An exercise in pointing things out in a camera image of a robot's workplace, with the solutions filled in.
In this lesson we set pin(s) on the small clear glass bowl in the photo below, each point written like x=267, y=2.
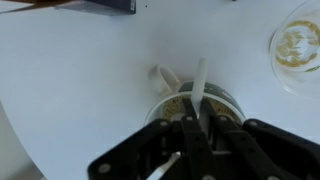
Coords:
x=296, y=50

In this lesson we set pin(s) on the green and white mug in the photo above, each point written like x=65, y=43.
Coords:
x=216, y=90

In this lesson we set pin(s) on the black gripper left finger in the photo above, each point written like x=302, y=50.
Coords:
x=160, y=150

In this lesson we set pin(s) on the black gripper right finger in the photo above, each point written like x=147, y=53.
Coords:
x=266, y=150

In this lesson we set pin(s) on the white plastic spoon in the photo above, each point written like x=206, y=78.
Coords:
x=200, y=80

